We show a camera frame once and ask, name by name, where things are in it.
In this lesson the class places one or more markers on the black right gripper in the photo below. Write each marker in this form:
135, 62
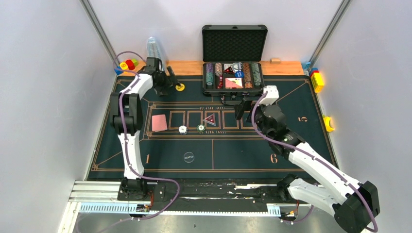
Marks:
239, 109

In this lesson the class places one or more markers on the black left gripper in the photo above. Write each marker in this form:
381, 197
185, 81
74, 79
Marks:
165, 80

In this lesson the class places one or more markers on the yellow big blind button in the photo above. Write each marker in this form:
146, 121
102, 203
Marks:
180, 87

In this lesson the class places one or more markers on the white-blue poker chip stack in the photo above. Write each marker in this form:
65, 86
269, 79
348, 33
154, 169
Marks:
183, 130

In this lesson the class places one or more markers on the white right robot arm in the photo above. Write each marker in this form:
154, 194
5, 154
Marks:
353, 204

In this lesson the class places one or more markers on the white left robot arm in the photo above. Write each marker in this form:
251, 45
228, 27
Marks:
126, 116

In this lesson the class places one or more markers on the playing card deck in case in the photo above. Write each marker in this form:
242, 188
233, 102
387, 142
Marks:
233, 83

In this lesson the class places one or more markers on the red triangular all-in marker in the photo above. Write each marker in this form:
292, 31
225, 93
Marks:
210, 119

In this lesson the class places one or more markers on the orange chip row in case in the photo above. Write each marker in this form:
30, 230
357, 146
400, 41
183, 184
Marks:
247, 75

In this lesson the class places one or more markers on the blue button in case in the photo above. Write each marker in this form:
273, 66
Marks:
239, 74

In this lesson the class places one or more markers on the black poker chip case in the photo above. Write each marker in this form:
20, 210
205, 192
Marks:
232, 45

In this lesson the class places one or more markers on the red toy cylinder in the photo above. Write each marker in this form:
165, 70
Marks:
130, 64

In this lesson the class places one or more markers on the pink-white chip row in case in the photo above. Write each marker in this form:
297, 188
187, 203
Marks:
218, 69

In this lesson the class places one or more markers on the purple-green chip row in case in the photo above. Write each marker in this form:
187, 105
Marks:
209, 74

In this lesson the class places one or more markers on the yellow toy cylinder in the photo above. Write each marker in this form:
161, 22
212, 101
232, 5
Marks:
124, 66

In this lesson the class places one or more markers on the blue toy cube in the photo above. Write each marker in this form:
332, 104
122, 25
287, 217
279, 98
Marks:
118, 70

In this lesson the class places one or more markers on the small wooden block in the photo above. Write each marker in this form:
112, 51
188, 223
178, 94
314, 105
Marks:
275, 61

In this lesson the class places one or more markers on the clear dealer button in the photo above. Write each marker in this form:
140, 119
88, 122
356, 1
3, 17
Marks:
188, 157

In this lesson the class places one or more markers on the yellow toy block right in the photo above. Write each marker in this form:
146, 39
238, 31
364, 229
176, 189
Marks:
316, 80

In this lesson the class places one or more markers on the yellow curved toy piece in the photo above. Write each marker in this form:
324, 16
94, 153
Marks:
328, 124

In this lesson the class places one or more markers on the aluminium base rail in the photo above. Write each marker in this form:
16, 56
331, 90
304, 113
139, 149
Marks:
194, 197

